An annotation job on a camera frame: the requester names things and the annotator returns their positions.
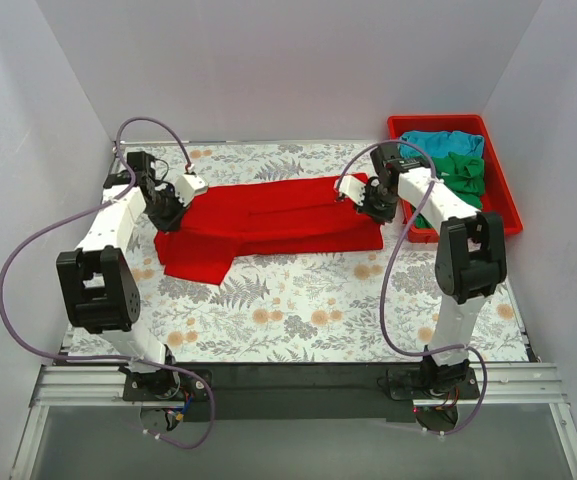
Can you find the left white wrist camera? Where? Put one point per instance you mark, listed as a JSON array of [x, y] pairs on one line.
[[189, 186]]

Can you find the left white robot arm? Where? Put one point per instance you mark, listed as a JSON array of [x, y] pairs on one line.
[[100, 293]]

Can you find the floral table mat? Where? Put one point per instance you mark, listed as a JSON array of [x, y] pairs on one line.
[[311, 307]]

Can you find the blue t shirt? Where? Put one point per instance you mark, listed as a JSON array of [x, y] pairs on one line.
[[440, 144]]

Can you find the red t shirt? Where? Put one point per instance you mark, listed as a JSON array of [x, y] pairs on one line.
[[284, 217]]

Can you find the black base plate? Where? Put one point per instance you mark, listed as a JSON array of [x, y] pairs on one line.
[[301, 391]]

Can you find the red plastic bin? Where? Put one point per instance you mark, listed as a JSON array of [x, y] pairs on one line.
[[497, 196]]

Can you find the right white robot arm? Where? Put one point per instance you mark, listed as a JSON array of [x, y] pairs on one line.
[[469, 265]]

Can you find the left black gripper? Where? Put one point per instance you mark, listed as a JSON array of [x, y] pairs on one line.
[[166, 216]]

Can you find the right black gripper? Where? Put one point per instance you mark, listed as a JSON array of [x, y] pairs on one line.
[[375, 209]]

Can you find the green t shirt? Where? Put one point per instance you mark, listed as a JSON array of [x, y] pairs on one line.
[[464, 176]]

